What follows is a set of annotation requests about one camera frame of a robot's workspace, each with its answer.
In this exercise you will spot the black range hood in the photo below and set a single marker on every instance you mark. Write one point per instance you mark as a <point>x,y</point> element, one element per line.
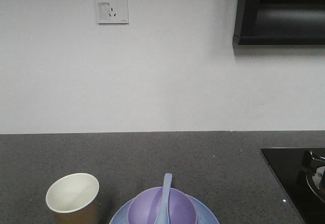
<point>279,22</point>

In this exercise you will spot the black stove burner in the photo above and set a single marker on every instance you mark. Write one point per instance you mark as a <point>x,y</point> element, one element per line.
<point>315,174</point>

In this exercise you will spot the light blue plate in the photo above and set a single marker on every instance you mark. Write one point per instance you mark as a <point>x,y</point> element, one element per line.
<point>205,215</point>

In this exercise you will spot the light blue plastic spoon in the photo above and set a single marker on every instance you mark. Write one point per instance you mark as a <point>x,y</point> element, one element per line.
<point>163,214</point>

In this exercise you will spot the white wall power socket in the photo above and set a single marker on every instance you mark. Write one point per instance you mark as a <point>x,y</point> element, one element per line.
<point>111,11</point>

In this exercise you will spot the brown paper cup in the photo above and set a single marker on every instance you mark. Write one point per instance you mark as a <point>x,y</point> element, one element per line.
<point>73,199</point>

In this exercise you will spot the black gas stove top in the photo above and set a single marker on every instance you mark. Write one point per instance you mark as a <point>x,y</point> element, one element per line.
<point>286,165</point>

